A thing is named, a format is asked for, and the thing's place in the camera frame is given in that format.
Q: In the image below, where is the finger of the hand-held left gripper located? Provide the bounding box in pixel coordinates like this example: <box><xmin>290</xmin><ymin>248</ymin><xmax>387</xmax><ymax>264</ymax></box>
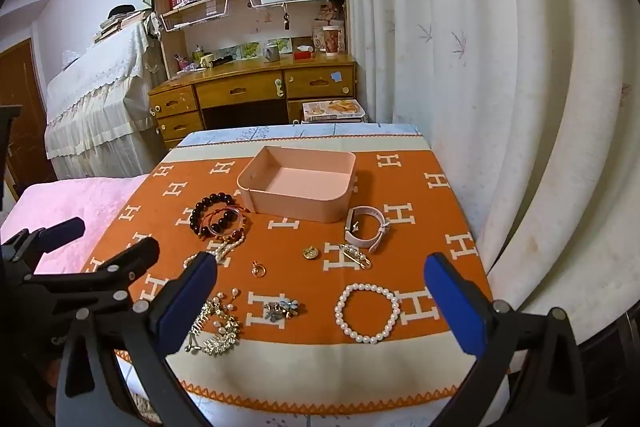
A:
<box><xmin>22</xmin><ymin>237</ymin><xmax>161</xmax><ymax>308</ymax></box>
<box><xmin>0</xmin><ymin>217</ymin><xmax>86</xmax><ymax>275</ymax></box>

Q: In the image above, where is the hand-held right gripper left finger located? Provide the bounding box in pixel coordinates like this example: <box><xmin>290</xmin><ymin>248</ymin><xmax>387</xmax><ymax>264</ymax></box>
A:
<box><xmin>55</xmin><ymin>251</ymin><xmax>221</xmax><ymax>427</ymax></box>

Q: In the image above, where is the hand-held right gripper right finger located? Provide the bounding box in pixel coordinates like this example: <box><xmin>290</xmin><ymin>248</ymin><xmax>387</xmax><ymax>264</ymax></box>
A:
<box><xmin>423</xmin><ymin>252</ymin><xmax>588</xmax><ymax>427</ymax></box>

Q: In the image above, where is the gold pearl hair comb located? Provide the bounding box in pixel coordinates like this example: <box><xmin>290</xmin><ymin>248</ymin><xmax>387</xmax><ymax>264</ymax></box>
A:
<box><xmin>185</xmin><ymin>288</ymin><xmax>244</xmax><ymax>356</ymax></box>

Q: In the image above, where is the white pearl necklace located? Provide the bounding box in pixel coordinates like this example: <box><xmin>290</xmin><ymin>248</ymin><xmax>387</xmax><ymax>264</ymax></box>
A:
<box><xmin>183</xmin><ymin>229</ymin><xmax>249</xmax><ymax>269</ymax></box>

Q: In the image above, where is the black bead bracelet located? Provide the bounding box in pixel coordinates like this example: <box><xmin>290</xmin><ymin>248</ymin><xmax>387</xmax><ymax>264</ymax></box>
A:
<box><xmin>189</xmin><ymin>192</ymin><xmax>237</xmax><ymax>234</ymax></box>

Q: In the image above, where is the red string bracelet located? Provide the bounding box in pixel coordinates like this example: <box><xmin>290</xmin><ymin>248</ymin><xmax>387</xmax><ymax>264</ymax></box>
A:
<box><xmin>200</xmin><ymin>203</ymin><xmax>252</xmax><ymax>241</ymax></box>

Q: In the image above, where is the white pearl bracelet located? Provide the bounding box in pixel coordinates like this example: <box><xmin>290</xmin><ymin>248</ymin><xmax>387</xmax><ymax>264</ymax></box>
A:
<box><xmin>334</xmin><ymin>283</ymin><xmax>401</xmax><ymax>345</ymax></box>

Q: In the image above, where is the pink storage box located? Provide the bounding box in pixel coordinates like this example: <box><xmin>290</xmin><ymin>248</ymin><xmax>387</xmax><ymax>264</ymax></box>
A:
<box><xmin>236</xmin><ymin>145</ymin><xmax>360</xmax><ymax>224</ymax></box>

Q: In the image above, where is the pink fuzzy blanket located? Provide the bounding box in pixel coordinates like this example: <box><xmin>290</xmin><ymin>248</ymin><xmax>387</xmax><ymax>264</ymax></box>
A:
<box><xmin>0</xmin><ymin>174</ymin><xmax>151</xmax><ymax>279</ymax></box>

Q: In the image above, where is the flower brooch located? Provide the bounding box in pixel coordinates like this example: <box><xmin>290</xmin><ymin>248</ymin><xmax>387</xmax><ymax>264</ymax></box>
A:
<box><xmin>262</xmin><ymin>299</ymin><xmax>304</xmax><ymax>322</ymax></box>

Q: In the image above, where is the orange printed blanket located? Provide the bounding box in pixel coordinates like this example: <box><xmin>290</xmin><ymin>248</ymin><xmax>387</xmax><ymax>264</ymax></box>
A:
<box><xmin>82</xmin><ymin>134</ymin><xmax>511</xmax><ymax>418</ymax></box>

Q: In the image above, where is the white lace furniture cover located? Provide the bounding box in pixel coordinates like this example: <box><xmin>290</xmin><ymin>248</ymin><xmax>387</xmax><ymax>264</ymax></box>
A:
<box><xmin>44</xmin><ymin>21</ymin><xmax>166</xmax><ymax>180</ymax></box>

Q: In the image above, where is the light blue leaf bedsheet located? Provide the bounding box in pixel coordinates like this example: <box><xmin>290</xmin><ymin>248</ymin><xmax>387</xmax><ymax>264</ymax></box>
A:
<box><xmin>114</xmin><ymin>123</ymin><xmax>512</xmax><ymax>427</ymax></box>

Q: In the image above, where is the brown wooden door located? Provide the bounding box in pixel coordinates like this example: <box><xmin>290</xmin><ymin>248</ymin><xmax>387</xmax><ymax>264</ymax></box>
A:
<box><xmin>0</xmin><ymin>38</ymin><xmax>52</xmax><ymax>204</ymax></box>

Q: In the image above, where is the wooden desk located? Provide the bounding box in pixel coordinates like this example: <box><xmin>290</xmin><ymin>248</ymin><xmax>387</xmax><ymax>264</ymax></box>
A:
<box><xmin>148</xmin><ymin>54</ymin><xmax>357</xmax><ymax>151</ymax></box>

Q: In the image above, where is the stack of books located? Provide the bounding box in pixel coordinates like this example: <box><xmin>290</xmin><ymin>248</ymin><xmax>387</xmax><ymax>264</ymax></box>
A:
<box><xmin>92</xmin><ymin>4</ymin><xmax>152</xmax><ymax>44</ymax></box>

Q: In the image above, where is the stack of magazines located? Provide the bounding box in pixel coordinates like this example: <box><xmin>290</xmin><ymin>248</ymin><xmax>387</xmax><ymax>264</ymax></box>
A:
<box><xmin>301</xmin><ymin>99</ymin><xmax>369</xmax><ymax>124</ymax></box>

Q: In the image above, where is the white curtain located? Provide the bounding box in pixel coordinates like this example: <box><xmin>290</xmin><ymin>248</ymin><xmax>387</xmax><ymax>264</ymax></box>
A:
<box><xmin>344</xmin><ymin>0</ymin><xmax>640</xmax><ymax>358</ymax></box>

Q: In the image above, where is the floral paper cup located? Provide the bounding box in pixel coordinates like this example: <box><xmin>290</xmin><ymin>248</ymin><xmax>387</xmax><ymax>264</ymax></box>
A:
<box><xmin>321</xmin><ymin>25</ymin><xmax>340</xmax><ymax>56</ymax></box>

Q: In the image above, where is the pink strap watch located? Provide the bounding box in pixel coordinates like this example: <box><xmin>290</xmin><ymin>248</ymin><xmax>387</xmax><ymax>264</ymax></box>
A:
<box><xmin>344</xmin><ymin>205</ymin><xmax>392</xmax><ymax>254</ymax></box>

